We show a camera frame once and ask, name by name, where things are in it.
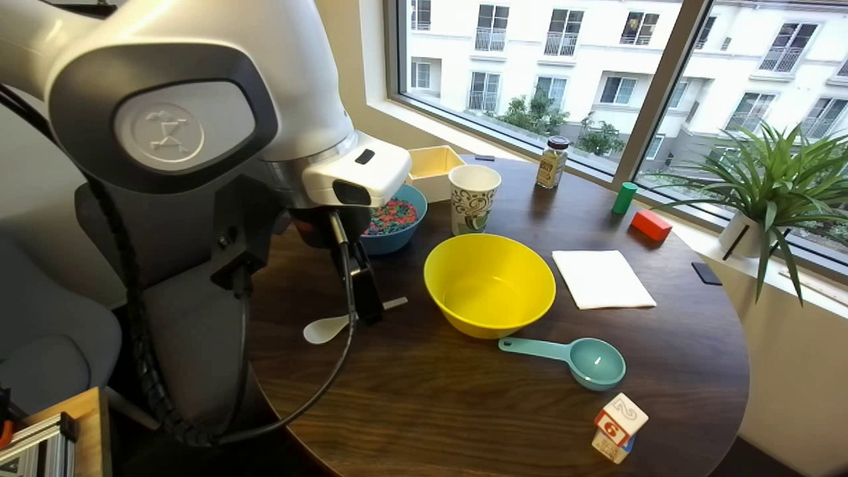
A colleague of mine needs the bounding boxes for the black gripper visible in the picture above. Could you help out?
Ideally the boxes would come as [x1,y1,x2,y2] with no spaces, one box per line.
[286,204,388,324]

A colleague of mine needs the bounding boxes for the white plastic spoon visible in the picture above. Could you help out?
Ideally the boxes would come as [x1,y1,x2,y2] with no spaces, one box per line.
[303,295,412,348]

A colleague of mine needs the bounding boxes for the blue bowl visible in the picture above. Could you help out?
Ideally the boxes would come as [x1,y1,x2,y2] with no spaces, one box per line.
[359,183,433,260]

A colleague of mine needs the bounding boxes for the yellow bowl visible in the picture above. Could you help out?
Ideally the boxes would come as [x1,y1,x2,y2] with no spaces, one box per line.
[421,230,559,342]

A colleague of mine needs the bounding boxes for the printed paper cup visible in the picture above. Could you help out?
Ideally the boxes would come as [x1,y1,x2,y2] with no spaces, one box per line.
[446,161,503,236]

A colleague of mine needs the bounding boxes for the teal measuring scoop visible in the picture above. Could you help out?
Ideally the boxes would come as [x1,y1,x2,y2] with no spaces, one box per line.
[495,334,628,395]

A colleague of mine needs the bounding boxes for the colourful beads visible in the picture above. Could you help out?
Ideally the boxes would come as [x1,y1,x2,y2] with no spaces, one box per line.
[365,197,425,238]

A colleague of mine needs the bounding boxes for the white wooden box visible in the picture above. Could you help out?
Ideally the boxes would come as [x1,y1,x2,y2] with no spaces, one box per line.
[407,144,466,204]

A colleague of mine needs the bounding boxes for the dark grey sofa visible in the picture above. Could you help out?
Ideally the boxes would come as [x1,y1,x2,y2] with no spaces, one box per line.
[74,174,295,432]

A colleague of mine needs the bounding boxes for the white paper napkin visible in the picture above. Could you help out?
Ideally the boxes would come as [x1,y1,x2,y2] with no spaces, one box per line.
[551,247,660,312]

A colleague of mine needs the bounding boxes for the green block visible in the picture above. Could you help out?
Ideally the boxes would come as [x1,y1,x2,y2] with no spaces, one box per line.
[612,181,640,218]

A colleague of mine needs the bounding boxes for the small white printed cube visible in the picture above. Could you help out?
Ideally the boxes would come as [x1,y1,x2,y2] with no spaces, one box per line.
[588,393,652,467]

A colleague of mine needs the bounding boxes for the red block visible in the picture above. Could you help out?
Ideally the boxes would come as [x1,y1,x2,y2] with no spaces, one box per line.
[628,210,675,247]

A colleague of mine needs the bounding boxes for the grey chair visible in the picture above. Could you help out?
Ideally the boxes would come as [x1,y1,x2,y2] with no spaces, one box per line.
[0,234,126,418]

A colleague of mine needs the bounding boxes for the black table edge pad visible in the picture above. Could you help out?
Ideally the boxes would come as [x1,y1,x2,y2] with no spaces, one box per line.
[690,260,723,285]

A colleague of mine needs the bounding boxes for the white plant pot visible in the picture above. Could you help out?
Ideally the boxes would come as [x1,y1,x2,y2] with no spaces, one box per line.
[715,210,771,265]

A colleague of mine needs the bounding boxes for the green potted plant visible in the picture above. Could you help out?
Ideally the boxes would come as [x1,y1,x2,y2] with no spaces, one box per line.
[678,122,848,308]

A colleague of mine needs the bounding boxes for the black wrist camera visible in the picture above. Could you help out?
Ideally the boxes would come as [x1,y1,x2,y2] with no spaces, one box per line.
[210,174,291,300]

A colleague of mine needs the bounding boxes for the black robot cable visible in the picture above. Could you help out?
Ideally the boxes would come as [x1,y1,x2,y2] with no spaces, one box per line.
[83,174,365,450]

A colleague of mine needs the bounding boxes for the grey window frame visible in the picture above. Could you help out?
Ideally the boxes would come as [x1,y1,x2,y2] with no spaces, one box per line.
[381,0,848,279]

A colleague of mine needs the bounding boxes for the aluminium frame stand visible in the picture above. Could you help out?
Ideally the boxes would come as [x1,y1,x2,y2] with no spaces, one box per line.
[0,383,115,477]

